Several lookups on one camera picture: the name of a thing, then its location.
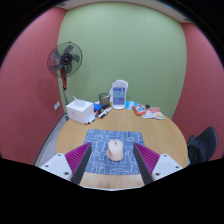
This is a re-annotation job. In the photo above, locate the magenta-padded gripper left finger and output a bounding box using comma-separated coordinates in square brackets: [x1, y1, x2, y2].
[39, 142, 93, 186]

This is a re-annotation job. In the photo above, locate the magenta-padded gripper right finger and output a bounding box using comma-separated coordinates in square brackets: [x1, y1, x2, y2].
[132, 142, 184, 186]

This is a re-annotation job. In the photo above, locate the pale pink computer mouse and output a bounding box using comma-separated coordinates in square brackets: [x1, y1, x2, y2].
[105, 139, 125, 162]

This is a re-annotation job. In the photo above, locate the blue patterned mouse pad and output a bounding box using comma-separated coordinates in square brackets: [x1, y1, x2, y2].
[83, 128, 146, 176]

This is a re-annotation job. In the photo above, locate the black whiteboard marker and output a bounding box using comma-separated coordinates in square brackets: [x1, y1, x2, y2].
[97, 106, 113, 120]
[84, 113, 100, 126]

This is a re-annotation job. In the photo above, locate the orange and white snack packet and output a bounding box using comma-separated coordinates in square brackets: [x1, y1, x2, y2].
[148, 106, 166, 121]

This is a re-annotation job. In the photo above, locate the black bag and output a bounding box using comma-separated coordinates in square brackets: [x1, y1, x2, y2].
[185, 134, 205, 166]

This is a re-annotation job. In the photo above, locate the white tissue box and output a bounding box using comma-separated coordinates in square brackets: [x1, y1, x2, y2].
[65, 95, 95, 125]

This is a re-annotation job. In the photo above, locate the blue whiteboard eraser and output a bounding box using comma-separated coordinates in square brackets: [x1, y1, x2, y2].
[93, 102, 103, 113]

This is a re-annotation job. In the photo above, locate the blue snack packet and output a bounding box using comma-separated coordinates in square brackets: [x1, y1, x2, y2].
[125, 100, 136, 111]

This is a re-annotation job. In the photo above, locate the black office chair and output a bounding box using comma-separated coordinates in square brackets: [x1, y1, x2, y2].
[194, 126, 219, 162]

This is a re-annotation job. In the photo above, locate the dark mesh pen cup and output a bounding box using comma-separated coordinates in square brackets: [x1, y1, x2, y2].
[98, 92, 112, 109]

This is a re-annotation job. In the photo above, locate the acrylic sign stand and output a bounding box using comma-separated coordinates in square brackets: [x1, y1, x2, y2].
[111, 81, 127, 110]

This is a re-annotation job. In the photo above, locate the grey standing fan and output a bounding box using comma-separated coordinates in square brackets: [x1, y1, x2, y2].
[46, 41, 83, 106]

